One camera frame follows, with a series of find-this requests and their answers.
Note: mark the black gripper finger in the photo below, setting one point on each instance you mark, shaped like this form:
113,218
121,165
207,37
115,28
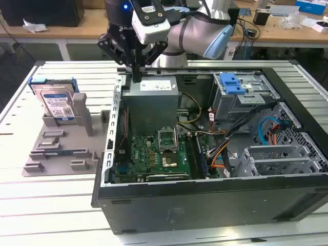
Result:
156,51
112,50

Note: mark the hard disk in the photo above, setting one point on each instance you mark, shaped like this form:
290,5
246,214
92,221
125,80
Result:
55,102

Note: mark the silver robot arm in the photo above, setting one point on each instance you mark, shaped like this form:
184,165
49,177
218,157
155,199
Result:
194,28

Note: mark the metal disk bay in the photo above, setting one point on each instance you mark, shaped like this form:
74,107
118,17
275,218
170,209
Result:
271,152

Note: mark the wooden desk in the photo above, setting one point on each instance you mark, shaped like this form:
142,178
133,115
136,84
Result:
77,28

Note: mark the grey power supply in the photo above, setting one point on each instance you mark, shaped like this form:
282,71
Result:
151,107

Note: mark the large black box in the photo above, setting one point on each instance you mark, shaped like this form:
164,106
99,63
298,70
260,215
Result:
43,12

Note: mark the blue plastic latch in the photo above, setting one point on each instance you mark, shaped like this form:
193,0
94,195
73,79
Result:
232,84

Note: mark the crumpled white plastic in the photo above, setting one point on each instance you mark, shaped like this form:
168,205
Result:
33,25

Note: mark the black computer tower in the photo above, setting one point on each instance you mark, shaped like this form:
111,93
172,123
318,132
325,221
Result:
234,18

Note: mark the metal optical drive cage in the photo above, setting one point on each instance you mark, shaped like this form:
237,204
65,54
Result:
230,107

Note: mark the grey parts rack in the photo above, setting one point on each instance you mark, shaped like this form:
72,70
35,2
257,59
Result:
69,139

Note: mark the green motherboard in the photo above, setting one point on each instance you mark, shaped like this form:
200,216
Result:
143,153

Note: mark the black RAM slot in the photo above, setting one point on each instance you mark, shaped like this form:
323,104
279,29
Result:
191,153

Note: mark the silver CPU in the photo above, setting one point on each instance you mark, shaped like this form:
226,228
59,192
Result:
51,140

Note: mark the CPU socket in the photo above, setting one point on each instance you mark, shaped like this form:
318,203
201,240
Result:
169,161

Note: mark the small black box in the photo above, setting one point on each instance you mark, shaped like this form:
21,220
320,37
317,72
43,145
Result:
261,16

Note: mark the installed RAM stick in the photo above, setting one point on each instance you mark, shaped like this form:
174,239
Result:
202,156

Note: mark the loose RAM stick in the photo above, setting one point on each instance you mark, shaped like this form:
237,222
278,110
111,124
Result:
55,153

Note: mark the black graphics card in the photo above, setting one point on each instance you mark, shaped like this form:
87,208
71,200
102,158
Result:
166,177

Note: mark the clear plastic bags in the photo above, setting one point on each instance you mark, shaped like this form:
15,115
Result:
290,20

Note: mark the blue cardboard box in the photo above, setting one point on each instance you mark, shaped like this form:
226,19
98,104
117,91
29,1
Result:
311,5

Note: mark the white open box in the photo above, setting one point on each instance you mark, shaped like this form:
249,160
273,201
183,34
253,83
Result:
320,27

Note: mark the black PC case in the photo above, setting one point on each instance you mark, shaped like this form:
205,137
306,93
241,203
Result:
205,210

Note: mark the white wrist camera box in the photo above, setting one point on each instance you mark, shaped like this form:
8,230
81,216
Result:
153,30

